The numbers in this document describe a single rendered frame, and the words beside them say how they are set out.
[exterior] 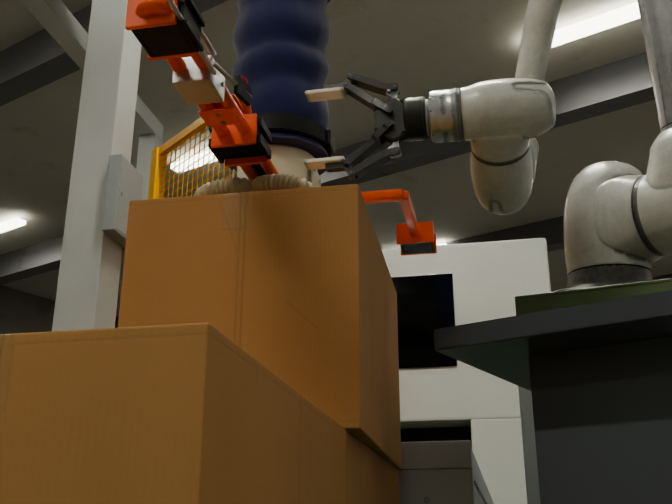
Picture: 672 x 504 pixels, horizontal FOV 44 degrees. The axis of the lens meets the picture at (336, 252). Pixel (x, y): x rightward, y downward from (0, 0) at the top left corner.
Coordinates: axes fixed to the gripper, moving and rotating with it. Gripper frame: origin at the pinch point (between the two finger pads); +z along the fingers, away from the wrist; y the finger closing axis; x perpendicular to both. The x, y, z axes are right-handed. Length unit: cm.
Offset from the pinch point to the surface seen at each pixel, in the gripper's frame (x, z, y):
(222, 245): -4.4, 14.0, 22.4
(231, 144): -2.7, 13.9, 2.8
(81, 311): 129, 112, -11
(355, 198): -3.8, -8.2, 15.7
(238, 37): 19.1, 21.2, -35.2
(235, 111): -11.1, 10.5, 1.4
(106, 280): 135, 107, -24
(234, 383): -57, -7, 57
